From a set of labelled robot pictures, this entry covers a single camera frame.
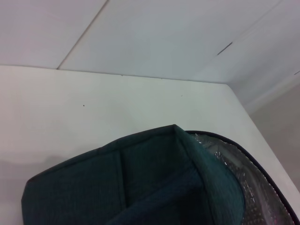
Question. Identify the dark teal insulated lunch bag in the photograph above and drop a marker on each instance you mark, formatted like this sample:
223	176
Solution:
140	182

